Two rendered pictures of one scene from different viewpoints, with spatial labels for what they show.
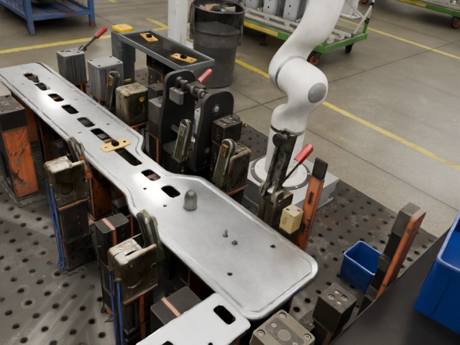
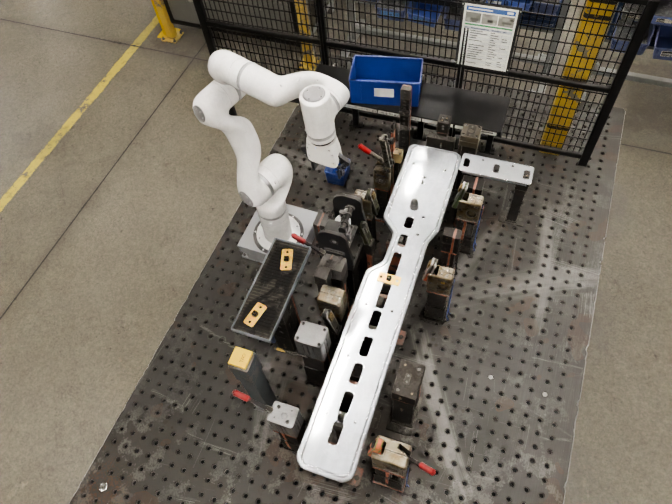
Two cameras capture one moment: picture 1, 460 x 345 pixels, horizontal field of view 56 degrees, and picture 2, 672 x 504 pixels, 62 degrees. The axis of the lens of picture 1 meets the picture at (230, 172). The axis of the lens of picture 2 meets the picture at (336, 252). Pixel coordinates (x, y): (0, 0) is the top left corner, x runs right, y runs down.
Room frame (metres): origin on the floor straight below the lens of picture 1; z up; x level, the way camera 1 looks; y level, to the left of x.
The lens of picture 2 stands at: (1.49, 1.24, 2.79)
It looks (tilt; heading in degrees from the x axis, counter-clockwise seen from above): 57 degrees down; 253
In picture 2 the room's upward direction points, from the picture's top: 8 degrees counter-clockwise
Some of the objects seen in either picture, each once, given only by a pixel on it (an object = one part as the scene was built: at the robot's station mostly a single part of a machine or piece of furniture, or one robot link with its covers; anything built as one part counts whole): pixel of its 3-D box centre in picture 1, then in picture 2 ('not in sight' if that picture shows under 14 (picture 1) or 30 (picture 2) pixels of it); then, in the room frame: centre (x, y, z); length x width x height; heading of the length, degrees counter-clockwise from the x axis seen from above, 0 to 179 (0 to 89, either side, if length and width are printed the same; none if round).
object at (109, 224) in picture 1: (116, 267); (449, 252); (0.72, 0.25, 0.84); 0.11 x 0.08 x 0.29; 137
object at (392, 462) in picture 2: not in sight; (391, 464); (1.30, 0.89, 0.88); 0.15 x 0.11 x 0.36; 137
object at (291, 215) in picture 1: (279, 267); (397, 180); (0.76, -0.15, 0.88); 0.04 x 0.04 x 0.36; 47
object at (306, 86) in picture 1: (298, 99); (272, 185); (1.28, -0.19, 1.10); 0.19 x 0.12 x 0.24; 29
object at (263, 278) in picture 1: (109, 144); (389, 284); (1.04, 0.35, 1.00); 1.38 x 0.22 x 0.02; 47
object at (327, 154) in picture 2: not in sight; (323, 146); (1.15, 0.12, 1.55); 0.10 x 0.07 x 0.11; 129
